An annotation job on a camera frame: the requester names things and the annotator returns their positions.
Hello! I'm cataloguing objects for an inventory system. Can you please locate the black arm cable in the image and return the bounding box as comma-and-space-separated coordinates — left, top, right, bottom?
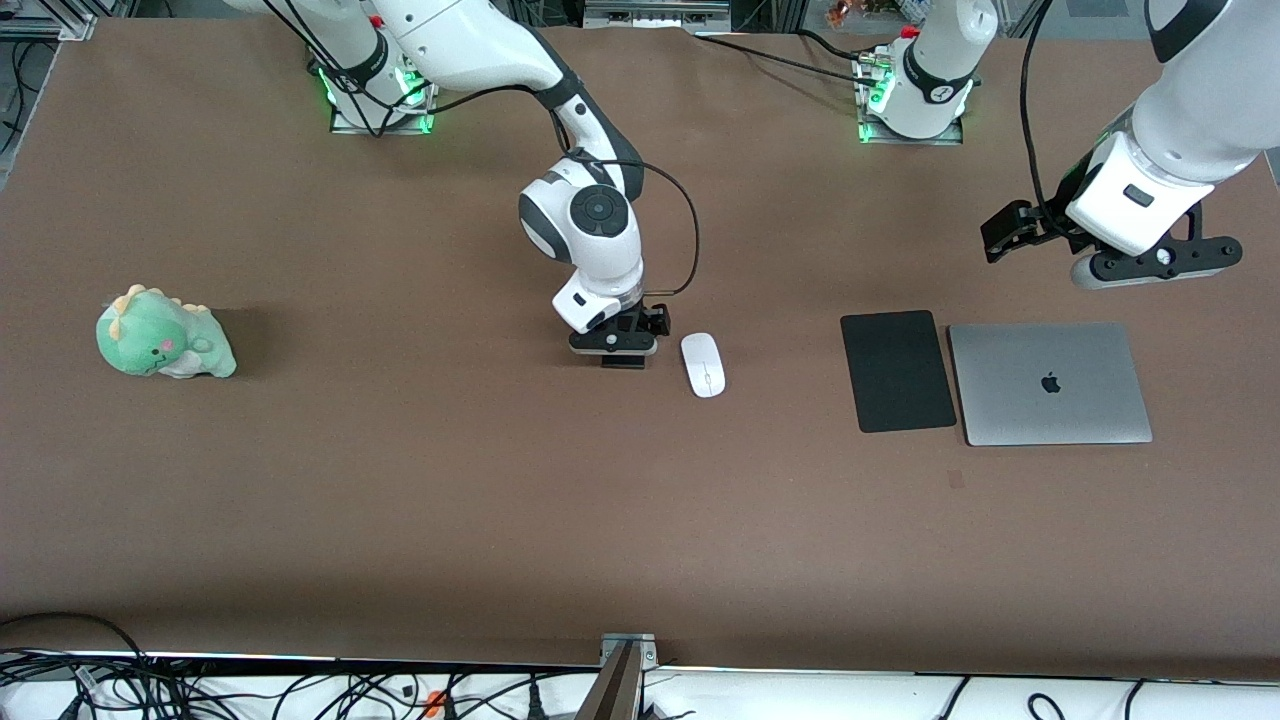
1019, 0, 1067, 236
255, 0, 701, 298

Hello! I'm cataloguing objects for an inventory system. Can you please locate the aluminium corner profile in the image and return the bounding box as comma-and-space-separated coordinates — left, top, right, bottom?
0, 0, 98, 43

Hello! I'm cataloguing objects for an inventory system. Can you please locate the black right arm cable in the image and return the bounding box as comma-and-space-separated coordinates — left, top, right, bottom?
255, 0, 701, 298

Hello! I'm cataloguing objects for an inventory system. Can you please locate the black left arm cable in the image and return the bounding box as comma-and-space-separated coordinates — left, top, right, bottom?
1019, 0, 1067, 236

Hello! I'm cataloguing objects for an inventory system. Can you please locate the aluminium frame rail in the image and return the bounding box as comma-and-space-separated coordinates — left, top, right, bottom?
583, 0, 733, 33

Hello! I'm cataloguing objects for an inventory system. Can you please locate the silver laptop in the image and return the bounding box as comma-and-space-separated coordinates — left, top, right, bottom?
948, 321, 1154, 447

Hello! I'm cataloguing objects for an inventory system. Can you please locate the short black table cable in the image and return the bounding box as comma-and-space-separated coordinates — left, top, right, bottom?
797, 28, 881, 63

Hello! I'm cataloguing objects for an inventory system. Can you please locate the metal table bracket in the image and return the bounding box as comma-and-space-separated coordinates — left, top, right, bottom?
600, 632, 659, 669

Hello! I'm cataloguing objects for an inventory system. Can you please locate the black mouse pad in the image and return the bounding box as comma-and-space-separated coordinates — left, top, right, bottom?
840, 310, 959, 434

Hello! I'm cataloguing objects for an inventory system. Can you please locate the long black table cable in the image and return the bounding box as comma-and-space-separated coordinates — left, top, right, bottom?
693, 33, 886, 86

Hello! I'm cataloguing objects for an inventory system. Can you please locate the green dinosaur plush toy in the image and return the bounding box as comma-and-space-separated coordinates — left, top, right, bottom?
96, 285, 238, 380

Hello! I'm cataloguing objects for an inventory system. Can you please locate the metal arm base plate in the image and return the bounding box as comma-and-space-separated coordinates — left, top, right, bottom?
328, 60, 441, 135
855, 50, 969, 147

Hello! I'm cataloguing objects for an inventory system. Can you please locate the dark support beam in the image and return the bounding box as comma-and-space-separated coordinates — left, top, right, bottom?
575, 640, 641, 720

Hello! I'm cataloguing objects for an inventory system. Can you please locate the white computer mouse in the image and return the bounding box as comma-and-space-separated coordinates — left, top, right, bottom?
680, 332, 727, 399

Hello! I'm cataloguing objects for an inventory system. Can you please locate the black looping floor cable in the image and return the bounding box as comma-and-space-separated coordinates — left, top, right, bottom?
0, 612, 156, 720

